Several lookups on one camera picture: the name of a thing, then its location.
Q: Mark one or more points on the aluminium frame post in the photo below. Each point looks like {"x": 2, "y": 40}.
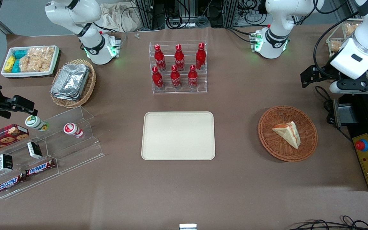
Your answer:
{"x": 231, "y": 12}
{"x": 149, "y": 14}

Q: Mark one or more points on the red emergency stop button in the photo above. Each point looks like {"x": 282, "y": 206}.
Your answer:
{"x": 361, "y": 145}

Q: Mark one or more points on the teal snack packet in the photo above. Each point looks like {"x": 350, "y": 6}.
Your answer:
{"x": 20, "y": 53}
{"x": 16, "y": 66}

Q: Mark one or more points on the Snickers bar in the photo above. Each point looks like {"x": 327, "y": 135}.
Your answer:
{"x": 40, "y": 168}
{"x": 10, "y": 184}

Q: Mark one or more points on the white plastic bin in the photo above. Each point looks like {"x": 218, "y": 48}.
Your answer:
{"x": 27, "y": 74}

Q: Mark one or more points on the stacked aluminium foil trays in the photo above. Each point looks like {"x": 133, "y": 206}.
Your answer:
{"x": 70, "y": 81}

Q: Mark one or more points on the clear acrylic step display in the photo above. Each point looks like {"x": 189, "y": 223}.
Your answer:
{"x": 75, "y": 153}

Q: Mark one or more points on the bagged snack in rack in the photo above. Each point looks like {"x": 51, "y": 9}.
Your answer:
{"x": 351, "y": 29}
{"x": 335, "y": 47}

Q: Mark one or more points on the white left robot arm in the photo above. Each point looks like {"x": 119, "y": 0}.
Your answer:
{"x": 276, "y": 35}

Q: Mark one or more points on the yellow snack packet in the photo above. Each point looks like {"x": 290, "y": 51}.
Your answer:
{"x": 9, "y": 64}

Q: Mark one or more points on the brown wicker basket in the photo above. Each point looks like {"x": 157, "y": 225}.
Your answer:
{"x": 273, "y": 143}

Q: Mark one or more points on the clear acrylic bottle rack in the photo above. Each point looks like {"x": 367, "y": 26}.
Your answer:
{"x": 184, "y": 91}

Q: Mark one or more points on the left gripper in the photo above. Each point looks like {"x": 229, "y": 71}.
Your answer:
{"x": 325, "y": 72}

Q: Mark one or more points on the triangular sandwich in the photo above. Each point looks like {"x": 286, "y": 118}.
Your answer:
{"x": 287, "y": 132}

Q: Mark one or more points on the grey metal plate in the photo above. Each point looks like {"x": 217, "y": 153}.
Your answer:
{"x": 345, "y": 113}

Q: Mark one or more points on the beige cloth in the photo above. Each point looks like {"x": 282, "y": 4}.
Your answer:
{"x": 120, "y": 17}

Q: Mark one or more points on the black appliance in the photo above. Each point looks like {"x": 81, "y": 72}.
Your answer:
{"x": 363, "y": 121}

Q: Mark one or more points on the light wicker basket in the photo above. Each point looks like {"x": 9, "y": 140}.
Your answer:
{"x": 89, "y": 84}

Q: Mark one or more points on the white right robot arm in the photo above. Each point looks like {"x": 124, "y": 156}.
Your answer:
{"x": 91, "y": 41}

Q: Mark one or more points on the green-capped yogurt bottle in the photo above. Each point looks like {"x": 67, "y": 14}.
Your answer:
{"x": 36, "y": 123}

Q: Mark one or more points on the red cola bottle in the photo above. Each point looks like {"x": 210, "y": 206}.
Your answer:
{"x": 192, "y": 77}
{"x": 160, "y": 59}
{"x": 175, "y": 78}
{"x": 200, "y": 57}
{"x": 157, "y": 78}
{"x": 179, "y": 59}

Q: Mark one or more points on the beige plastic tray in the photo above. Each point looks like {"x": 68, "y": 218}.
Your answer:
{"x": 177, "y": 135}

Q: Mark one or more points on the red plaid cookie box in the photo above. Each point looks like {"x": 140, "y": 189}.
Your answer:
{"x": 2, "y": 137}

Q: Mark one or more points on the red-capped yogurt bottle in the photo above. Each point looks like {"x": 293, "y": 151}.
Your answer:
{"x": 73, "y": 129}

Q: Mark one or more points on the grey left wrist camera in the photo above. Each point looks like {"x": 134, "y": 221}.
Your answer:
{"x": 356, "y": 86}

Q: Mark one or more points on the small black white box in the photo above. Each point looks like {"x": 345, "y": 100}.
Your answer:
{"x": 5, "y": 162}
{"x": 34, "y": 150}

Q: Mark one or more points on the bagged rice crackers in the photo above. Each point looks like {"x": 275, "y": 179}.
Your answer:
{"x": 37, "y": 59}

